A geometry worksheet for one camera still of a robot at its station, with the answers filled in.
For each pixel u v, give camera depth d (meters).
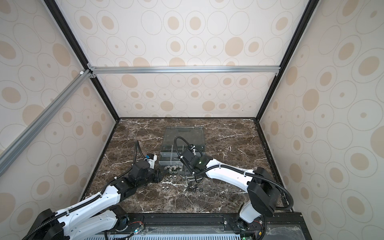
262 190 0.43
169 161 0.92
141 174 0.62
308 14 0.70
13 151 0.52
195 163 0.62
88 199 0.49
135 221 0.73
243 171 0.47
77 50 0.81
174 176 0.88
